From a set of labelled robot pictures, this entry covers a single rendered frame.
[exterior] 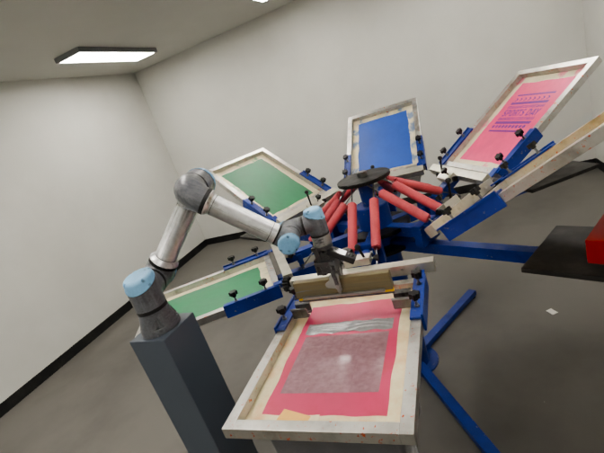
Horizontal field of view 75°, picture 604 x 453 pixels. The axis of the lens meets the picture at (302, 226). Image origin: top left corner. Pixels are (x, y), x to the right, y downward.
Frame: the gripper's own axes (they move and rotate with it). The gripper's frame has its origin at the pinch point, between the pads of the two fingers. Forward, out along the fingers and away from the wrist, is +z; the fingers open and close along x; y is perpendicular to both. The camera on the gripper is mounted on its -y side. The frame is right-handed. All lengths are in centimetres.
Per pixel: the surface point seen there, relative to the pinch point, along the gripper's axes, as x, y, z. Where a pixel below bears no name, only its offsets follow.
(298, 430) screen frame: 60, 2, 10
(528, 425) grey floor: -34, -60, 109
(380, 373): 34.3, -16.8, 13.5
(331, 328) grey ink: 8.5, 6.7, 13.0
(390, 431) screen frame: 59, -23, 10
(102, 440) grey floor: -14, 222, 110
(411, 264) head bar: -21.8, -25.1, 5.0
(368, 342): 18.4, -10.1, 13.5
